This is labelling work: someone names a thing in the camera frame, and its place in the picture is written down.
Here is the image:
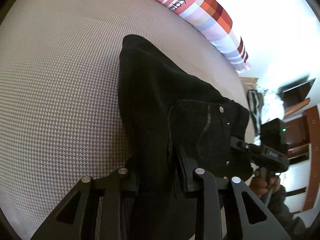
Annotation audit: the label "black denim pants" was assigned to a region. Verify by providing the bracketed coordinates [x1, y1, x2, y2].
[118, 35, 252, 239]

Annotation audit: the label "person's right hand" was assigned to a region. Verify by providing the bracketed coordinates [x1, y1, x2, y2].
[249, 169, 280, 198]

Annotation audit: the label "pile of striped clothes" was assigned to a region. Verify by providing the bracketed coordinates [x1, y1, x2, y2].
[247, 89, 285, 145]

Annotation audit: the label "dark brown wooden shelf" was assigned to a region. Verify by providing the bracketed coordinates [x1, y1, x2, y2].
[280, 77, 319, 213]

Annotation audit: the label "beige woven bed sheet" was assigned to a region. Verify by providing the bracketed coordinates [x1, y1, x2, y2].
[1, 0, 247, 239]

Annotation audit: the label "coral patchwork bolster pillow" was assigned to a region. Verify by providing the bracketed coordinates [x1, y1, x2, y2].
[156, 0, 250, 74]

